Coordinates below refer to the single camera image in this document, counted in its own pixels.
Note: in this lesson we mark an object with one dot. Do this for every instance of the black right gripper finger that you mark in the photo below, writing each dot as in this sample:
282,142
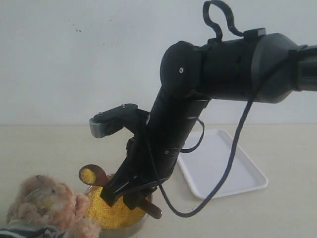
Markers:
113,190
141,199

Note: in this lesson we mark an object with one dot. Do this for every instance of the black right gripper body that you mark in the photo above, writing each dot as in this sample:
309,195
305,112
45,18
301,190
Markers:
148,160

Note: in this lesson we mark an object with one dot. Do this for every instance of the dark wooden spoon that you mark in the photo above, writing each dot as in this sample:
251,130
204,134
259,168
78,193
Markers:
94,175

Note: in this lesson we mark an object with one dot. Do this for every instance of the tan teddy bear striped sweater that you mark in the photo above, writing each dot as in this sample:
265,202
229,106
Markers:
46,207

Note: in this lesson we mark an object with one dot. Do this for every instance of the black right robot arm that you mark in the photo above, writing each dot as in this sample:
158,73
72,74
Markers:
263,69

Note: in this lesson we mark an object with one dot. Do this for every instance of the yellow millet grains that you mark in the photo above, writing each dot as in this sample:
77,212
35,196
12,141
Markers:
118,216

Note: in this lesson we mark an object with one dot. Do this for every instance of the steel bowl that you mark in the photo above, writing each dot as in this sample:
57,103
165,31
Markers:
120,233

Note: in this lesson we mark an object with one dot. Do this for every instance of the white plastic tray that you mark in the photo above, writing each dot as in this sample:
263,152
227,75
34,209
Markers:
204,167

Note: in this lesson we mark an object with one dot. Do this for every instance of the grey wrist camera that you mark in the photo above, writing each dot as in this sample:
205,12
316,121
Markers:
111,121

